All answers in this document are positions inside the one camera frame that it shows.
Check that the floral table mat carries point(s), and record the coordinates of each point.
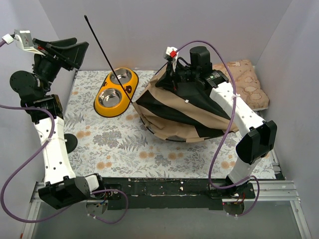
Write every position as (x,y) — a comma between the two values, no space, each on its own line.
(123,147)

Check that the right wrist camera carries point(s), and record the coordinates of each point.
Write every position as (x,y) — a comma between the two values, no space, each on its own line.
(171,55)

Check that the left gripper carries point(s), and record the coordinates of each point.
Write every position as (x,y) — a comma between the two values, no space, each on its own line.
(57,54)

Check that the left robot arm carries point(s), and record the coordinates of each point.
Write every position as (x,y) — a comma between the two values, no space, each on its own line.
(62,187)

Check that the beige fabric pet tent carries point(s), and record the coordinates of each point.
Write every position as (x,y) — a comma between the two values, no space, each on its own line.
(210,119)

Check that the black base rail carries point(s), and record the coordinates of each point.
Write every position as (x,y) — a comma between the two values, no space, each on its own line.
(165,193)

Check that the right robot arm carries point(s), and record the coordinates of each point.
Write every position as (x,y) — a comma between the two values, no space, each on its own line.
(257,135)

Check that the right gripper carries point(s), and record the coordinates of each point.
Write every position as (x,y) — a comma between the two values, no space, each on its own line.
(167,78)

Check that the beige patterned pillow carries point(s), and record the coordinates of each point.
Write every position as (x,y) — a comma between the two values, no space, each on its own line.
(248,85)

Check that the aluminium frame rail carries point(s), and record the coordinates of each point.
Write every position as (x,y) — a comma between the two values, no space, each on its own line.
(274,213)

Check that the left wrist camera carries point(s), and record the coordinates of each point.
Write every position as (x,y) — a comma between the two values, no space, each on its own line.
(24,42)

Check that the yellow double pet bowl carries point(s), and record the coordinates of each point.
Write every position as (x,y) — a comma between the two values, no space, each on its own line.
(118,88)

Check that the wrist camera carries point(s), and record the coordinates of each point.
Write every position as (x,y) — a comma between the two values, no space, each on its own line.
(24,42)
(171,55)

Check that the black microphone stand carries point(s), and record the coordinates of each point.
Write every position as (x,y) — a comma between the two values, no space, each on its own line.
(71,142)

